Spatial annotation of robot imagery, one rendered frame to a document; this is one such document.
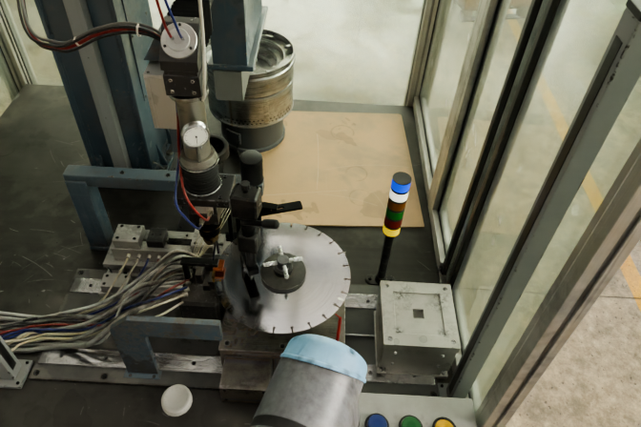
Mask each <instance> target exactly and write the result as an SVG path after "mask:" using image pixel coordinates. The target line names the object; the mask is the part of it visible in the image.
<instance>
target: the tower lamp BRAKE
mask: <svg viewBox="0 0 641 427"><path fill-rule="evenodd" d="M411 180H412V178H411V176H410V175H409V174H408V173H404V172H397V173H394V174H393V178H392V183H391V189H392V191H394V192H395V193H407V192H408V191H409V189H410V184H411Z"/></svg>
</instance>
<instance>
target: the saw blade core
mask: <svg viewBox="0 0 641 427"><path fill-rule="evenodd" d="M306 227H307V226H305V225H301V224H297V223H292V228H291V223H286V222H282V223H279V227H278V228H277V229H276V230H274V229H264V228H262V227H261V229H262V231H260V236H261V243H260V245H259V248H258V253H257V254H256V262H257V264H258V270H259V274H254V275H251V276H248V274H247V271H246V269H245V267H241V266H240V252H239V250H238V238H236V239H235V240H233V242H234V243H233V242H231V243H230V244H229V245H228V247H227V248H226V249H225V250H224V252H223V254H222V255H221V256H220V258H219V259H221V260H224V261H225V262H224V267H223V271H222V272H220V271H216V272H215V285H216V290H217V295H218V298H219V300H220V302H221V304H222V305H223V307H224V308H225V310H226V309H227V308H228V309H227V310H226V311H227V312H228V313H229V314H230V315H231V316H232V317H233V318H235V319H236V320H237V321H239V322H240V323H242V324H244V325H245V326H247V327H250V328H252V329H255V327H256V324H258V325H257V327H256V330H257V331H261V332H265V333H269V334H272V333H273V328H274V327H275V328H276V329H275V331H274V334H292V330H291V327H293V333H298V332H303V331H306V330H309V329H310V326H311V328H314V327H316V326H318V325H320V324H322V323H323V322H324V321H326V318H327V319H328V318H330V317H331V316H332V315H333V314H334V313H335V312H336V311H337V310H338V309H339V308H338V307H340V306H341V305H342V303H343V301H340V300H338V298H342V299H344V300H345V299H346V296H347V294H348V291H349V287H350V280H347V279H351V274H350V268H349V266H348V265H349V264H348V261H347V258H346V256H345V254H344V253H343V251H342V249H341V248H340V246H339V245H338V244H337V243H336V242H335V241H334V240H333V239H332V238H330V237H329V236H328V235H326V234H324V233H321V232H320V231H318V230H316V229H314V228H311V227H307V229H306ZM305 229H306V230H305ZM319 234H320V236H319ZM333 241H334V242H333ZM331 242H332V243H331ZM235 243H236V244H237V245H236V244H235ZM329 243H331V244H329ZM279 245H280V246H281V247H282V252H283V253H288V254H294V255H296V256H297V257H299V256H302V258H303V263H304V265H305V268H306V276H305V279H304V281H303V282H302V284H301V285H300V286H299V287H298V288H297V289H295V290H293V291H290V292H276V291H273V290H271V289H269V288H268V287H266V286H265V285H264V283H263V282H262V280H261V277H260V268H261V265H262V263H263V262H264V260H265V259H266V258H268V257H269V256H271V255H273V254H278V253H279V250H278V246H279ZM341 253H342V254H341ZM227 254H228V255H227ZM343 266H345V267H343ZM345 278H346V280H344V279H345ZM218 280H221V281H218ZM341 292H344V294H342V293H341ZM223 294H224V295H223ZM334 304H336V306H334ZM230 306H232V307H230ZM337 306H338V307H337ZM229 307H230V308H229ZM322 315H324V316H325V317H326V318H325V317H324V316H322ZM242 316H243V317H242ZM240 318H241V320H239V319H240ZM307 323H310V326H309V324H307Z"/></svg>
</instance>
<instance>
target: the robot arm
mask: <svg viewBox="0 0 641 427"><path fill-rule="evenodd" d="M366 373H367V365H366V363H365V361H364V359H363V358H362V357H361V356H360V355H359V354H358V353H357V352H356V351H354V350H353V349H351V348H350V347H348V346H347V345H345V344H343V343H341V342H339V341H337V340H335V339H332V338H329V337H326V336H322V335H309V334H306V335H297V336H295V337H293V338H292V339H291V340H290V341H289V342H288V344H287V346H286V348H285V350H284V352H283V353H282V354H280V360H279V364H278V366H277V368H276V370H275V372H274V374H273V376H272V378H271V380H270V382H269V384H268V387H267V389H266V391H265V393H264V395H263V398H262V400H261V402H260V404H259V406H258V409H257V411H256V413H255V415H254V417H253V420H252V422H251V424H250V427H360V407H359V399H360V394H361V391H362V386H363V384H364V383H365V382H366V379H365V377H366Z"/></svg>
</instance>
